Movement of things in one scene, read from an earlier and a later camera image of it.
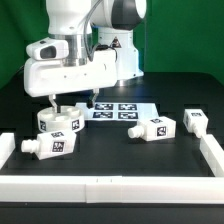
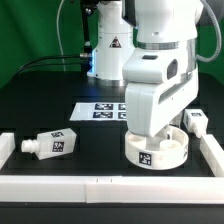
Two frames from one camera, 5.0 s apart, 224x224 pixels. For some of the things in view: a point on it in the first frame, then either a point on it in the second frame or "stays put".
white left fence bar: (7, 146) stays put
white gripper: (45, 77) → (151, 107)
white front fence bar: (112, 189) stays put
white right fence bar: (212, 153) stays put
